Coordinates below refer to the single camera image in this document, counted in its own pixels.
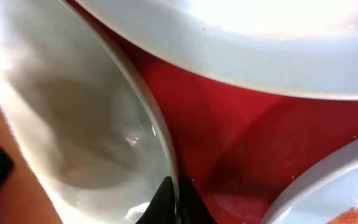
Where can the light blue plate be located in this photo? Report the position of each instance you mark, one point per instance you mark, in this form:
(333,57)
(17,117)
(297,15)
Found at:
(303,48)
(322,193)
(84,119)

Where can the red plastic tray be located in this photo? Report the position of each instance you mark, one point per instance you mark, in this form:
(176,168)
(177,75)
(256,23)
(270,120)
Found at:
(241,146)

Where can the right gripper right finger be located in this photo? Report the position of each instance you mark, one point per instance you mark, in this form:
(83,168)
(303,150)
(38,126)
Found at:
(193,210)

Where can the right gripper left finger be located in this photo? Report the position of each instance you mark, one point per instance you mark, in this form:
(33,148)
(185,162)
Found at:
(161,209)

